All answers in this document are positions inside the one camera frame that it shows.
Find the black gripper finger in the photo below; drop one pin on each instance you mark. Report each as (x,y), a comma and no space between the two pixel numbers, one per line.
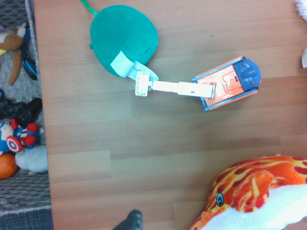
(130,221)

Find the grey woven basket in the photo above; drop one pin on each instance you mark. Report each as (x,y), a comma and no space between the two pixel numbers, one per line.
(24,191)

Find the grey plush toy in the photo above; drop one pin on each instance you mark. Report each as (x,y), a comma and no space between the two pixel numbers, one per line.
(32,159)

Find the orange blue toy truck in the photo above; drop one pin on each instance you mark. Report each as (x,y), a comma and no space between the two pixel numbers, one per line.
(225,82)

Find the green round plush toy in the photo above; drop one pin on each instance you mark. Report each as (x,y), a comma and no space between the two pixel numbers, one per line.
(122,38)

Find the blue black toy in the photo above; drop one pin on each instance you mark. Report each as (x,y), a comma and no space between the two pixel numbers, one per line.
(28,64)

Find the orange flame pattern plush fish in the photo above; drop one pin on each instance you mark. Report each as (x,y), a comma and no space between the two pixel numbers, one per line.
(254,191)

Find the orange ball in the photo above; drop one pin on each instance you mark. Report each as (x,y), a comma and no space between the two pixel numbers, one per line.
(6,165)

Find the Captain America plush figure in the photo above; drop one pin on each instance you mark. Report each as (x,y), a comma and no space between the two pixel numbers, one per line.
(16,137)

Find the black game controller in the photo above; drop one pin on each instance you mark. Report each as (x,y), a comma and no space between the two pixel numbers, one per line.
(20,111)

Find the brown white plush animal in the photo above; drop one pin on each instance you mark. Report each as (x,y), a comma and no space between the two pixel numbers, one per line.
(10,40)

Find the white fluffy plush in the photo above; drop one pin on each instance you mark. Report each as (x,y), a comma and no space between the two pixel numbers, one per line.
(302,9)

